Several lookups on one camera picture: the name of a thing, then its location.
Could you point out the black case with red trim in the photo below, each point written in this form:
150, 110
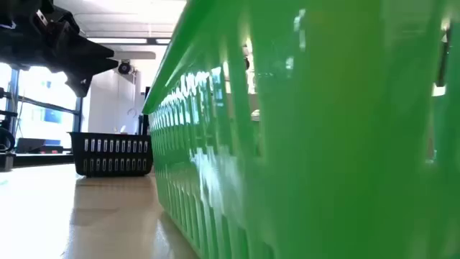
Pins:
34, 145

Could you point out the green plastic basket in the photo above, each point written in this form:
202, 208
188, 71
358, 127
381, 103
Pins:
323, 144

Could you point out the unlit ceiling light fixture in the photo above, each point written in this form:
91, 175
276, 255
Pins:
136, 55

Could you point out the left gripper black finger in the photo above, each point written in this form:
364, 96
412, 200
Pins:
81, 84
93, 61

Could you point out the long lit ceiling light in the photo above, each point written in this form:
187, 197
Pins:
118, 40

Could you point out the black aluminium table frame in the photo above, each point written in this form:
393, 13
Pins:
43, 160

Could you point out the large window with dark frame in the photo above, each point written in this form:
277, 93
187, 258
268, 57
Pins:
77, 118

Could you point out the round black ceiling device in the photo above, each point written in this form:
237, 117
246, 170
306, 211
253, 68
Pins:
124, 68

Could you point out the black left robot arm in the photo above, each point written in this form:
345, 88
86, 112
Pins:
6, 142

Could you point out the black plastic basket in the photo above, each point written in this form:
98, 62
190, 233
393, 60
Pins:
111, 155

